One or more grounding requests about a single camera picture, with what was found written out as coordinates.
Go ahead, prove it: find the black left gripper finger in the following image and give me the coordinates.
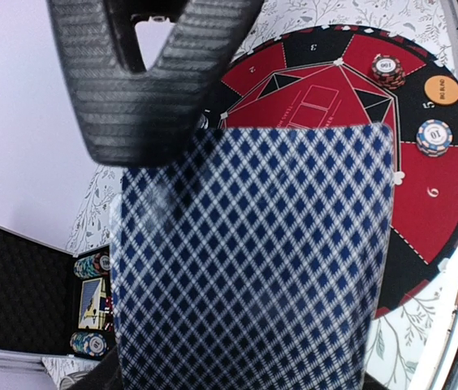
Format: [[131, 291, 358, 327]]
[[69, 349, 123, 390]]

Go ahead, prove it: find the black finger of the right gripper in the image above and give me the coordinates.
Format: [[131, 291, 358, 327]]
[[48, 0, 262, 167]]

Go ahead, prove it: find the single blue playing card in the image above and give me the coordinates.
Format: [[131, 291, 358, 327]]
[[110, 123, 394, 389]]

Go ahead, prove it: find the red poker chip stack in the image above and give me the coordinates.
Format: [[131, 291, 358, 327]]
[[371, 54, 406, 90]]

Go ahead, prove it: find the orange big blind button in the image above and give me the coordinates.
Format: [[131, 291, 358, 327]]
[[424, 76, 458, 106]]

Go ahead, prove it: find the left poker chip row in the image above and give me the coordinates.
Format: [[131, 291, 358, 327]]
[[69, 331, 109, 358]]

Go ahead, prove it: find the poker chip row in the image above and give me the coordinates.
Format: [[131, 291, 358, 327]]
[[73, 253, 110, 280], [69, 331, 109, 358]]

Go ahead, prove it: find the boxed playing card deck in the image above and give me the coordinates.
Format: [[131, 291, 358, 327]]
[[78, 278, 106, 330]]

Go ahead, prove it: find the aluminium poker chip case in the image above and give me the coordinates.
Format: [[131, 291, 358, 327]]
[[0, 226, 115, 361]]

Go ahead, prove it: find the right poker chip row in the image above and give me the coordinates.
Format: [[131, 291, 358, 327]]
[[73, 253, 110, 280]]

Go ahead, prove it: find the round red black poker mat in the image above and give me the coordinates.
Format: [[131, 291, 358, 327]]
[[205, 24, 458, 317]]

